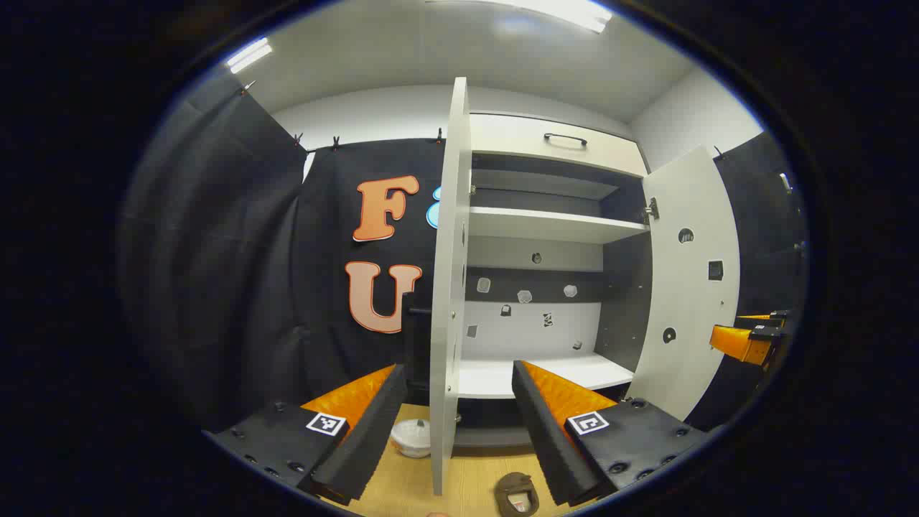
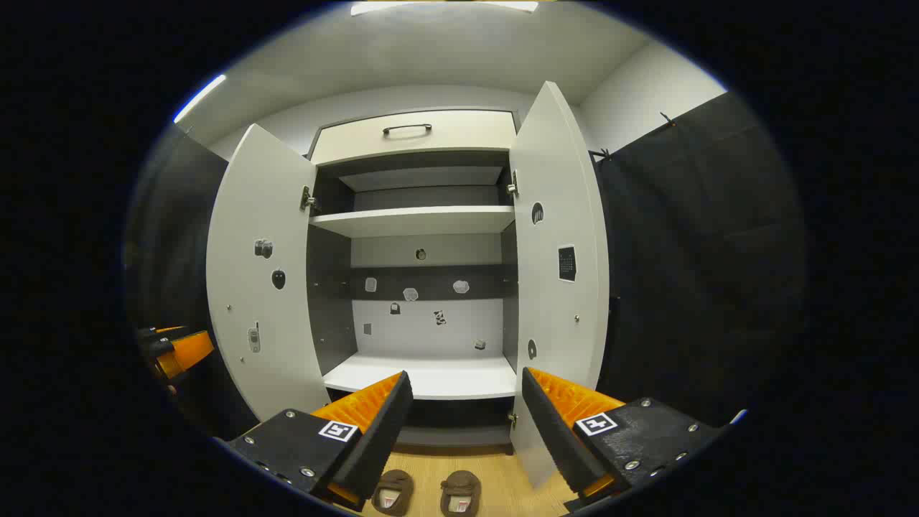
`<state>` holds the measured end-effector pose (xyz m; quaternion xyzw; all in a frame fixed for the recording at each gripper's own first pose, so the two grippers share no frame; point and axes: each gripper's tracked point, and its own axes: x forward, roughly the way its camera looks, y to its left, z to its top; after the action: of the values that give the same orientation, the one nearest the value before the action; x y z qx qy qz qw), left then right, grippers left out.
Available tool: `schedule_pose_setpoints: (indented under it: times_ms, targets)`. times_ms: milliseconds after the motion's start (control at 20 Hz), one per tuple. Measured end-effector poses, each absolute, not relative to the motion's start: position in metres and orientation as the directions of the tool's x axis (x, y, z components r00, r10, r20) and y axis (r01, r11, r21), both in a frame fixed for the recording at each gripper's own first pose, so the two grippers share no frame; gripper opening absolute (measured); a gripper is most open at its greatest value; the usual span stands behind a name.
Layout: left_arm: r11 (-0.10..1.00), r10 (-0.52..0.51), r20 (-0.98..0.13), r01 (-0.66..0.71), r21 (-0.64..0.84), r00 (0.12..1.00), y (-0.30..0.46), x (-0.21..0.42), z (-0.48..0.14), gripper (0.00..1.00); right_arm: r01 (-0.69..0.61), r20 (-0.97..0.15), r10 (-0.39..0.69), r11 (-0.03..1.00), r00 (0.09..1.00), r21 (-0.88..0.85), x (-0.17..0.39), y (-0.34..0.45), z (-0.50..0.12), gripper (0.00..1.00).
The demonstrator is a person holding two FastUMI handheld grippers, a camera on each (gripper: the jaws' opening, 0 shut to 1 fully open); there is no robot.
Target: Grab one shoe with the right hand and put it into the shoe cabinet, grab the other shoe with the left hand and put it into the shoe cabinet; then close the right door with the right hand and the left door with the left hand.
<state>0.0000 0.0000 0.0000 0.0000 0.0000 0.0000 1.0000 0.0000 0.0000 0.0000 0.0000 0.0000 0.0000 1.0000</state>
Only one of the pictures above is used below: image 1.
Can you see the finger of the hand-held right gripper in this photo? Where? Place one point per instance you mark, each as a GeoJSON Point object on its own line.
{"type": "Point", "coordinates": [739, 343]}
{"type": "Point", "coordinates": [768, 319]}

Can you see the white lidded bowl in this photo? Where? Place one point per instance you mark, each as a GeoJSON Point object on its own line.
{"type": "Point", "coordinates": [411, 439]}

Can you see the ceiling light panel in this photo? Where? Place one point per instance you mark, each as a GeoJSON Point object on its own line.
{"type": "Point", "coordinates": [249, 55]}
{"type": "Point", "coordinates": [567, 11]}

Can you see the white shoe cabinet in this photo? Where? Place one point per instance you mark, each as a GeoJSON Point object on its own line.
{"type": "Point", "coordinates": [546, 226]}

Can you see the black backdrop cloth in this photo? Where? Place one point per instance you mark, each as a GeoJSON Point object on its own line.
{"type": "Point", "coordinates": [761, 215]}
{"type": "Point", "coordinates": [215, 251]}

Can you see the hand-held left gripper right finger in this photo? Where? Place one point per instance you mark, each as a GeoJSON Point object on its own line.
{"type": "Point", "coordinates": [542, 438]}

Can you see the brown suede shoe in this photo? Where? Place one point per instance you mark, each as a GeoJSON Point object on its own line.
{"type": "Point", "coordinates": [511, 488]}

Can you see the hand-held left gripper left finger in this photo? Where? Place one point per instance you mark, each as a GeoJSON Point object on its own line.
{"type": "Point", "coordinates": [373, 438]}

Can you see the white cabinet drawer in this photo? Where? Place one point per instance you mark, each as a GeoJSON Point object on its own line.
{"type": "Point", "coordinates": [517, 140]}

